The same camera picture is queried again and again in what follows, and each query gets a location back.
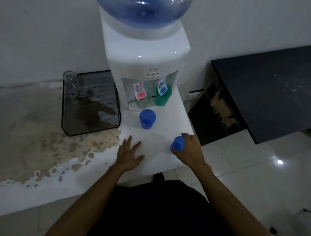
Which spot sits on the person's black clothing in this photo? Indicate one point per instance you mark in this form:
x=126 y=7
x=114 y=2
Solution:
x=158 y=211

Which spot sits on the green plastic cup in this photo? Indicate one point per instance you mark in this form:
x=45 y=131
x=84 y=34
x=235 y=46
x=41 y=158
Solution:
x=163 y=98

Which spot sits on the person's left hand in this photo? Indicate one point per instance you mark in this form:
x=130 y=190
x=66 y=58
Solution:
x=128 y=156

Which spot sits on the blue water bottle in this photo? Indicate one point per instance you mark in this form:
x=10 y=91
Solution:
x=143 y=12

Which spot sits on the dark torn cardboard box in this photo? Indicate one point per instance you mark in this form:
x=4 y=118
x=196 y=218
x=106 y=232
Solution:
x=216 y=114

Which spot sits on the small black object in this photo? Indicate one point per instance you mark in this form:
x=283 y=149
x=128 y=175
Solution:
x=273 y=230

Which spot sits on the white water dispenser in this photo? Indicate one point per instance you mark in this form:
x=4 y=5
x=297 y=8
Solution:
x=145 y=53

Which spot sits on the person's left forearm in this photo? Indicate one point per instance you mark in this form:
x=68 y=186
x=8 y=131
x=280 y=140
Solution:
x=90 y=201

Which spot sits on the blue plastic cup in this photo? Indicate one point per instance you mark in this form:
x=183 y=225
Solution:
x=177 y=144
x=147 y=119

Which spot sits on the black table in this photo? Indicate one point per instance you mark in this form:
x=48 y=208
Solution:
x=267 y=90

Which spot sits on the blue dispenser tap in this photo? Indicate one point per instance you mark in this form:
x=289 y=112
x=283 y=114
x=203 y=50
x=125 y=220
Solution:
x=162 y=88

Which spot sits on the person's right forearm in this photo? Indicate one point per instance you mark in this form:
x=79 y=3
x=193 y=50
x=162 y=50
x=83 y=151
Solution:
x=230 y=204

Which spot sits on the clear glass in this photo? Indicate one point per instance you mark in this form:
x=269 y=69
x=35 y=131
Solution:
x=71 y=82
x=142 y=102

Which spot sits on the red dispenser tap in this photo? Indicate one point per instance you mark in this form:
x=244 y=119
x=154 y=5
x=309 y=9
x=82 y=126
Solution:
x=139 y=93

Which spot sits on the person's right hand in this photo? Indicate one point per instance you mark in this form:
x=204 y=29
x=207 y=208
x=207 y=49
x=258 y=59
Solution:
x=192 y=153

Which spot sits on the dark transparent tray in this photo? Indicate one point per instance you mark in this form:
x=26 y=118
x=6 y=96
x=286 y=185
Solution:
x=92 y=109

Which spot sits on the white wall socket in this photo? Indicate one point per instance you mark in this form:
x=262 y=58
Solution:
x=195 y=93

